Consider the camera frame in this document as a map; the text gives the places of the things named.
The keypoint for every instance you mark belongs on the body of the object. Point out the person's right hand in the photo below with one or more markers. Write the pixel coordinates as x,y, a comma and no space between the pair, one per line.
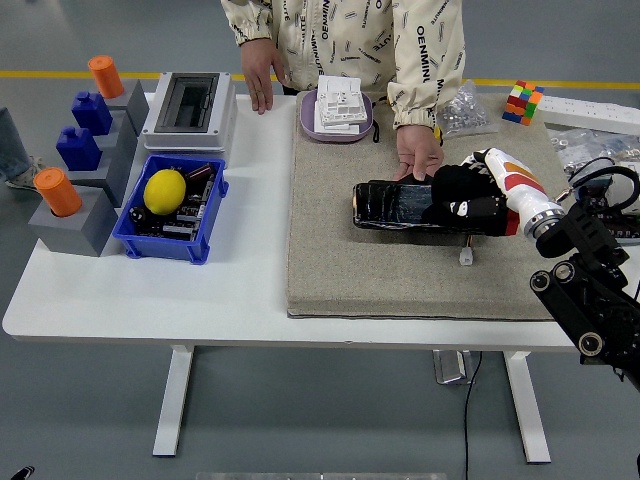
257,75

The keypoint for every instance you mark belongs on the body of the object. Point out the person's left hand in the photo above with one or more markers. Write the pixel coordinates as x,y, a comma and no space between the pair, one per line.
417,150

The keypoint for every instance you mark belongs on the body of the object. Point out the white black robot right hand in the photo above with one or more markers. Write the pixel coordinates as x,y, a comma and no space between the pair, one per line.
520,190

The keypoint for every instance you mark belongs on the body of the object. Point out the black white robot left hand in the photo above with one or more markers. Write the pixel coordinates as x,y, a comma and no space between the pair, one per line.
22,473

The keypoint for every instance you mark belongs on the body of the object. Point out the person's left forearm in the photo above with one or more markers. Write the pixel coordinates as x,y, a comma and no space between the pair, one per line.
425,90

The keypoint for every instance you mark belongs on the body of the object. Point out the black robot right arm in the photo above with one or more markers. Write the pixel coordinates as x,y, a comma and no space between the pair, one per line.
585,300

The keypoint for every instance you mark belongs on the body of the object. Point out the person's right forearm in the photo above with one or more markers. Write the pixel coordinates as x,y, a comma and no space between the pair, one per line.
245,25

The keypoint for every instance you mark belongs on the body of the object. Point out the yellow wristband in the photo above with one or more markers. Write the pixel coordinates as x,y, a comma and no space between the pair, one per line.
439,134

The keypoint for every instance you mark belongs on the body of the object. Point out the grey electrical box clear lid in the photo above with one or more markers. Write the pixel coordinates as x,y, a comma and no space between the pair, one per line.
225,100

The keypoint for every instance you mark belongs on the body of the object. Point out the clear bag of metal screws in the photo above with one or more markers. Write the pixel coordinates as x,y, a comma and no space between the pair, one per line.
465,112

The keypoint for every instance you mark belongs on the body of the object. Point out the purple tray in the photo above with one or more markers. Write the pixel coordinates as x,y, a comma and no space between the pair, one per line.
307,117

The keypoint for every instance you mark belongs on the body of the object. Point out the clear bag of washers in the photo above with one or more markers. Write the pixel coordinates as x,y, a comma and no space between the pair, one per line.
590,145

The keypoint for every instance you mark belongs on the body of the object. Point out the colourful puzzle cube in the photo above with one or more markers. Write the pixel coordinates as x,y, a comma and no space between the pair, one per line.
522,102

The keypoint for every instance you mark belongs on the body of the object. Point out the person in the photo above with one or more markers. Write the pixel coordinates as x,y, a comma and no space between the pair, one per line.
350,40
12,145

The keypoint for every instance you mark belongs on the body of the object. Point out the white power strip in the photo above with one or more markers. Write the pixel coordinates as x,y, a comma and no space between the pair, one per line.
590,112

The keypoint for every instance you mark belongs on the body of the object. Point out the white device box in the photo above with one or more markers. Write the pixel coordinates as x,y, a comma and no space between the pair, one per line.
631,197

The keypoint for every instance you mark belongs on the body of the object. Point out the dark circuit board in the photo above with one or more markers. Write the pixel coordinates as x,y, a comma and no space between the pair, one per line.
627,230

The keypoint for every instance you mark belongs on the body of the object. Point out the light blue tray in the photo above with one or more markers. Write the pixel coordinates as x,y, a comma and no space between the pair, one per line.
632,240

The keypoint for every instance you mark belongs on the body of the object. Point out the grey block holder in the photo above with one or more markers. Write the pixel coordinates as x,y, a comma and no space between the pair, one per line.
117,175
80,235
125,132
137,105

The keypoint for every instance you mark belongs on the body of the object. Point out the grey-brown mat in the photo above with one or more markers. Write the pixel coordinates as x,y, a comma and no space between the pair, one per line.
350,260

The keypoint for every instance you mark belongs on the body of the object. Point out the yellow lemon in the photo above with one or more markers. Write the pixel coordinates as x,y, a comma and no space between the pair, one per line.
165,192

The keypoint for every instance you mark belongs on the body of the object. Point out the orange cylinder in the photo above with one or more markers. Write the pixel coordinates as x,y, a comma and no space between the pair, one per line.
106,77
57,192

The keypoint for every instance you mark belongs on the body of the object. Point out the circuit board with capacitors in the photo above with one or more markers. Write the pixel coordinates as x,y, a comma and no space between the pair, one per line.
190,215

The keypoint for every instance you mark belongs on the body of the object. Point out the white table leg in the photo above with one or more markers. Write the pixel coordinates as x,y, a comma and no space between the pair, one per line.
172,400
527,410

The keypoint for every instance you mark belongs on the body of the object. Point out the blue block with knob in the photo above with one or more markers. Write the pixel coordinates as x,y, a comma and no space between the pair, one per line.
92,114
79,150

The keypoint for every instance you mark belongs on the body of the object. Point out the green circuit board strip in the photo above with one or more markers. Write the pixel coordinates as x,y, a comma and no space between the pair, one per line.
590,360

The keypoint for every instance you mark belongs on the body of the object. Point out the blue plastic bin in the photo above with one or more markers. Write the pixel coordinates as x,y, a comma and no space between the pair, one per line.
165,247

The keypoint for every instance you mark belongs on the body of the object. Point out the white wall switch plate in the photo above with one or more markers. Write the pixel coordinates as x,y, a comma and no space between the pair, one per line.
345,112
340,85

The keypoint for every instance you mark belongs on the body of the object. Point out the silver metal bracket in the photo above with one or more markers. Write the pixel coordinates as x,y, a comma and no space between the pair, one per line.
450,367

